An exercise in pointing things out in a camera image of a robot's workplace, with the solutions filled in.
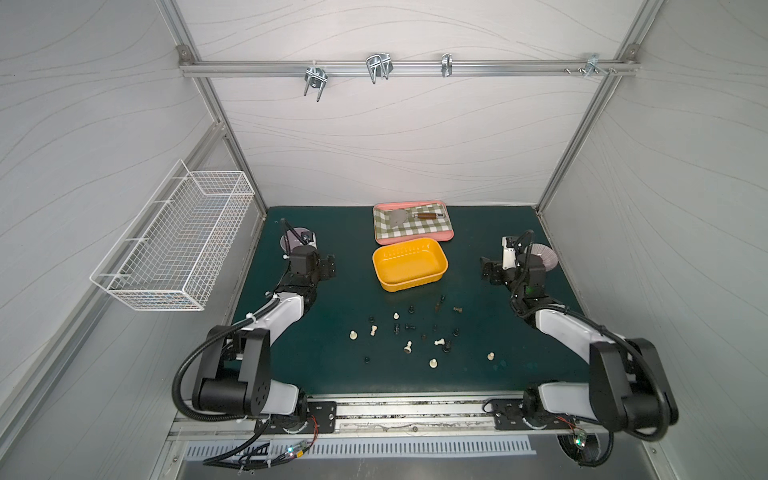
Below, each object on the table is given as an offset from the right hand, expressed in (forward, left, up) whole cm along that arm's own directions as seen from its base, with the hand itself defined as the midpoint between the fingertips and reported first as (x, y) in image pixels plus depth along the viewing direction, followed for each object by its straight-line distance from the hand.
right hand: (498, 255), depth 89 cm
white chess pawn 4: (-26, +4, -13) cm, 29 cm away
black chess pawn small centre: (-22, +22, -13) cm, 33 cm away
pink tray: (+18, +14, -14) cm, 27 cm away
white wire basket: (-16, +83, +18) cm, 86 cm away
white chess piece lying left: (-20, +37, -13) cm, 44 cm away
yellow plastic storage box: (+4, +27, -13) cm, 30 cm away
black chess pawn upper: (-13, +26, -12) cm, 32 cm away
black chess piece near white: (-25, +16, -13) cm, 32 cm away
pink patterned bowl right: (+8, -22, -11) cm, 25 cm away
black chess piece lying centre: (-19, +28, -12) cm, 35 cm away
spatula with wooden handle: (+27, +31, -13) cm, 43 cm away
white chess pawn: (-22, +43, -12) cm, 50 cm away
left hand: (-2, +55, 0) cm, 56 cm away
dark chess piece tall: (-12, +18, -11) cm, 24 cm away
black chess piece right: (-20, +12, -13) cm, 27 cm away
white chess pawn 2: (-15, +31, -13) cm, 37 cm away
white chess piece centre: (-25, +27, -12) cm, 39 cm away
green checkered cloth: (+22, +26, -13) cm, 36 cm away
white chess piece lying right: (-23, +17, -13) cm, 31 cm away
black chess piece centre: (-19, +31, -13) cm, 38 cm away
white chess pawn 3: (-29, +20, -13) cm, 37 cm away
